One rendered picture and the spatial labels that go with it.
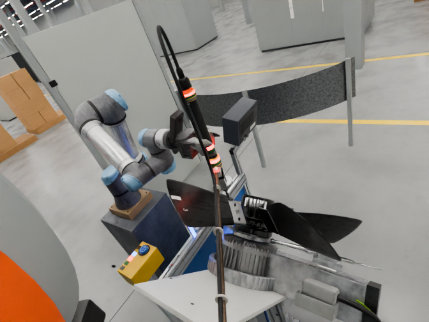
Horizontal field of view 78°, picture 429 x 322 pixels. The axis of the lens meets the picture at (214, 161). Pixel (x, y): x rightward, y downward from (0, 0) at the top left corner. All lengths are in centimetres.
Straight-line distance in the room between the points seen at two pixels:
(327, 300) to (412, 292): 140
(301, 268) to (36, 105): 854
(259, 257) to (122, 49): 240
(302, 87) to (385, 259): 157
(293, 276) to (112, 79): 234
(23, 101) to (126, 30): 621
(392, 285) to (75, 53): 291
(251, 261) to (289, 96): 204
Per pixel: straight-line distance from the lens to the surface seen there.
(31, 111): 891
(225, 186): 93
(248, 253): 93
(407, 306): 217
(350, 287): 89
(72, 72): 260
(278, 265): 94
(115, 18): 292
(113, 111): 128
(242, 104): 170
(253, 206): 95
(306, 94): 277
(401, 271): 228
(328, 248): 77
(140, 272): 123
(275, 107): 277
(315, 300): 86
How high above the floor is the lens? 192
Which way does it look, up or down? 33 degrees down
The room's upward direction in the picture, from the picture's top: 21 degrees counter-clockwise
